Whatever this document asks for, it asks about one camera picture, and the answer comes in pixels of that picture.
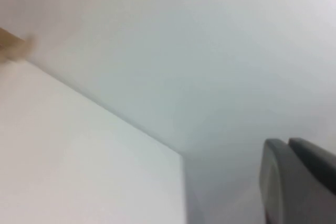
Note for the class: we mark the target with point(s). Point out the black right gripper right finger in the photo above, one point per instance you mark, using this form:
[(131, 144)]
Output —
[(317, 161)]

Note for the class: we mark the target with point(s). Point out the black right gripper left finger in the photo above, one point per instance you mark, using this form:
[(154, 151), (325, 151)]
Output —
[(283, 190)]

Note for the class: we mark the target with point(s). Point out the brown cardboard shoe box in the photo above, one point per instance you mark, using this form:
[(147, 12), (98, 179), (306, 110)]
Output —
[(10, 47)]

